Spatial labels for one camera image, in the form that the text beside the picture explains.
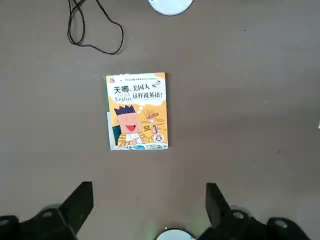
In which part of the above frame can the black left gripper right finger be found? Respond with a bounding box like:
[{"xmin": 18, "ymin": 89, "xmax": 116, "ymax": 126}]
[{"xmin": 199, "ymin": 183, "xmax": 311, "ymax": 240}]

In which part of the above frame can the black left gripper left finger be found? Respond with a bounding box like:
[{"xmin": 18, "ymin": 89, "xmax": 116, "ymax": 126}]
[{"xmin": 0, "ymin": 181, "xmax": 95, "ymax": 240}]

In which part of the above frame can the orange cartoon cover book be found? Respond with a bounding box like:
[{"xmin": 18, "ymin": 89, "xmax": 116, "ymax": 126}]
[{"xmin": 103, "ymin": 72, "xmax": 169, "ymax": 152}]

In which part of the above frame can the white desk lamp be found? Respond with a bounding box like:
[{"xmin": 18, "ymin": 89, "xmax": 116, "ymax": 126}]
[{"xmin": 147, "ymin": 0, "xmax": 195, "ymax": 16}]

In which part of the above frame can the black lamp cable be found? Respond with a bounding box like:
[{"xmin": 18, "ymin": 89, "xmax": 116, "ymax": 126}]
[{"xmin": 66, "ymin": 0, "xmax": 125, "ymax": 55}]

